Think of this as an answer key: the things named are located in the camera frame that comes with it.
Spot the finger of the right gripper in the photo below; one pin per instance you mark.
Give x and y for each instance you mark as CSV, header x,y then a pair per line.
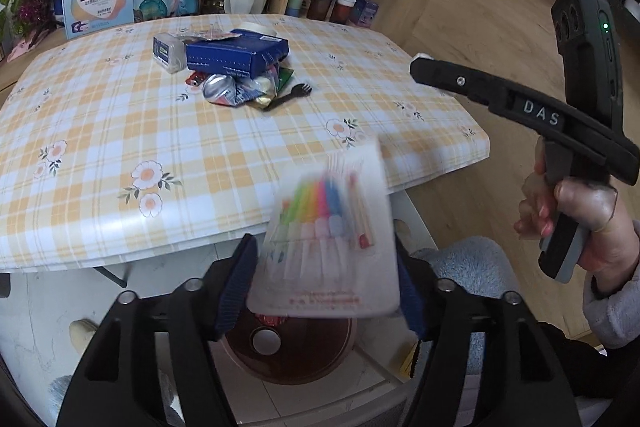
x,y
473,84

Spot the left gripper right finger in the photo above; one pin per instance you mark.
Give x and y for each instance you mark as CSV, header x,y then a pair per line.
x,y
522,382

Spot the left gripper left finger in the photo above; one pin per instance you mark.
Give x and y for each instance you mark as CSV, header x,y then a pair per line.
x,y
116,382

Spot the blue coffee box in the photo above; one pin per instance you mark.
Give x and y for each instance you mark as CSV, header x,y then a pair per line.
x,y
244,54

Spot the dark red trash bin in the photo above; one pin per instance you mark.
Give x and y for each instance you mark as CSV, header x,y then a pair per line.
x,y
289,350

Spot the right hand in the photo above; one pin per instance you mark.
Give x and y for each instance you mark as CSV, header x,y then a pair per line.
x,y
611,254

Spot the grey right sleeve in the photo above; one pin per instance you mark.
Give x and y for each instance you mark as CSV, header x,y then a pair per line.
x,y
613,317

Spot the blue fleece leg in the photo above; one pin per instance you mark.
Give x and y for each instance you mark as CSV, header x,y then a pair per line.
x,y
480,266

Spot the small blue box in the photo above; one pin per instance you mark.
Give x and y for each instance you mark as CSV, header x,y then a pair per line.
x,y
363,13

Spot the red paper cup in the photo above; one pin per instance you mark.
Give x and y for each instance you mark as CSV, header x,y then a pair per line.
x,y
341,11

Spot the black plastic fork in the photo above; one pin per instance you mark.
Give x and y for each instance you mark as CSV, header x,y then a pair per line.
x,y
300,90

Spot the dark brown cup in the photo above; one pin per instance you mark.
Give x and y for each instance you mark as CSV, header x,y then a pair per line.
x,y
319,9

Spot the green snack wrapper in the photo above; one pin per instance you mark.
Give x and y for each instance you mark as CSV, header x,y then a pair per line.
x,y
284,76

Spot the yellow plaid tablecloth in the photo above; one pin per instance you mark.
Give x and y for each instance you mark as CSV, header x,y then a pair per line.
x,y
108,158

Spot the crushed blue can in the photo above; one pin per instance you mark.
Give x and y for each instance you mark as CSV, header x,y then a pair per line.
x,y
260,91

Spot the masking tape roll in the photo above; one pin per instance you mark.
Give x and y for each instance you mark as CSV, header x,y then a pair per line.
x,y
258,28

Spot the crushed silver can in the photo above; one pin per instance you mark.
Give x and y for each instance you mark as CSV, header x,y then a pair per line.
x,y
219,90

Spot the foil snack wrapper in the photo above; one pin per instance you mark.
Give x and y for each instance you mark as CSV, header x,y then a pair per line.
x,y
211,34

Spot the red lighter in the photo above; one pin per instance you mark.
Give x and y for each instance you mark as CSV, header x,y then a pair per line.
x,y
195,79

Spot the small clear plastic box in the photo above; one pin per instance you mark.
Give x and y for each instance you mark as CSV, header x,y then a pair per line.
x,y
170,52

